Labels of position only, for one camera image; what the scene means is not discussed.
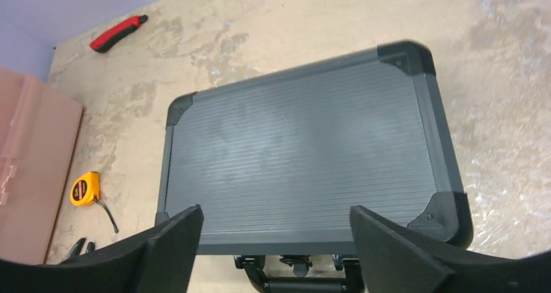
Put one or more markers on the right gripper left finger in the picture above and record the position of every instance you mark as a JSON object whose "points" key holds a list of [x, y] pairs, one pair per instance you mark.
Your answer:
{"points": [[159, 259]]}

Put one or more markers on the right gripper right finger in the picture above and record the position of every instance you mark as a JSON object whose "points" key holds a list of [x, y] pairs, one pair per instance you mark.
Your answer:
{"points": [[396, 259]]}

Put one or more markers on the black poker set case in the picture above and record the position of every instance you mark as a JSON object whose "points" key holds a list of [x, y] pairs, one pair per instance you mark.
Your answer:
{"points": [[277, 161]]}

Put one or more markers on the yellow tape measure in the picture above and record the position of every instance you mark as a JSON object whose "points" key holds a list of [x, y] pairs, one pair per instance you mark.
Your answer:
{"points": [[86, 190]]}

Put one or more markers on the pink translucent storage box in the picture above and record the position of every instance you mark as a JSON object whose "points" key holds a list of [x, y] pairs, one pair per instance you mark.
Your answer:
{"points": [[39, 127]]}

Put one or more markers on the red utility knife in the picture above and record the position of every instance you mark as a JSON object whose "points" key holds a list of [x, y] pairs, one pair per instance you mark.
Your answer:
{"points": [[105, 41]]}

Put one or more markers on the black handled pliers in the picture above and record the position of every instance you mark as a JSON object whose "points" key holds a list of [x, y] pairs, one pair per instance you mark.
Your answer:
{"points": [[82, 246]]}

